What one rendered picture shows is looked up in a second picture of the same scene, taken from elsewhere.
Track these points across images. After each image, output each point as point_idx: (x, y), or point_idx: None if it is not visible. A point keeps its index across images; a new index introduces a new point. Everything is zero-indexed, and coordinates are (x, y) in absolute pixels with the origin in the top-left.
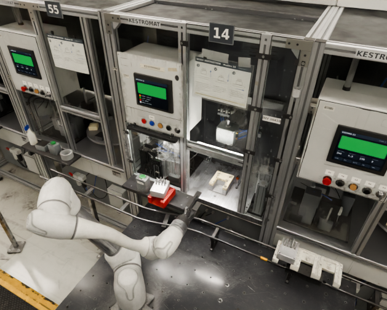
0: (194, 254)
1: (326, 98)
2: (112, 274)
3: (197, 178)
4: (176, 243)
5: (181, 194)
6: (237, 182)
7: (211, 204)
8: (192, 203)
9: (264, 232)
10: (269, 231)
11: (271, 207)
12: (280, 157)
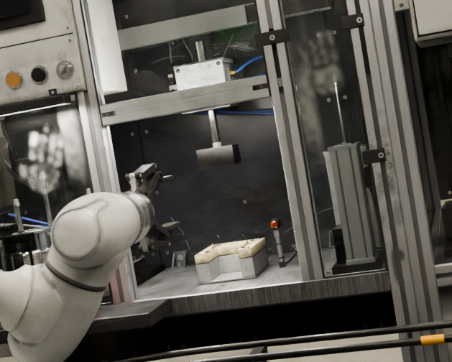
0: None
1: None
2: None
3: (156, 285)
4: (122, 209)
5: (115, 306)
6: (279, 240)
7: (218, 299)
8: (151, 180)
9: (407, 318)
10: (422, 301)
11: (391, 199)
12: (355, 11)
